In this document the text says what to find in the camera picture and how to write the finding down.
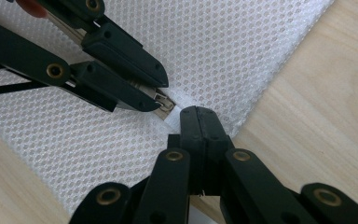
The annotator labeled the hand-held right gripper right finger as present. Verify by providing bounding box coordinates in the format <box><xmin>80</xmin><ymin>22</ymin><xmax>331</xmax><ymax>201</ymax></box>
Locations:
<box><xmin>197</xmin><ymin>106</ymin><xmax>235</xmax><ymax>196</ymax></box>

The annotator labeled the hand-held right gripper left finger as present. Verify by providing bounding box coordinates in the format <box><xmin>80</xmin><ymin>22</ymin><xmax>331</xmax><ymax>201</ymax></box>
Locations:
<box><xmin>167</xmin><ymin>105</ymin><xmax>206</xmax><ymax>196</ymax></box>

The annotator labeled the metal zipper slider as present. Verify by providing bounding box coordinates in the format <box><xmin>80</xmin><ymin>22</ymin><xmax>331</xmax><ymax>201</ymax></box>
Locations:
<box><xmin>153</xmin><ymin>88</ymin><xmax>178</xmax><ymax>121</ymax></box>

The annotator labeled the white mesh bag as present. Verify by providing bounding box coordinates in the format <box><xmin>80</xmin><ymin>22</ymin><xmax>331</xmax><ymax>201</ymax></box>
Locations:
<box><xmin>0</xmin><ymin>0</ymin><xmax>336</xmax><ymax>224</ymax></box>

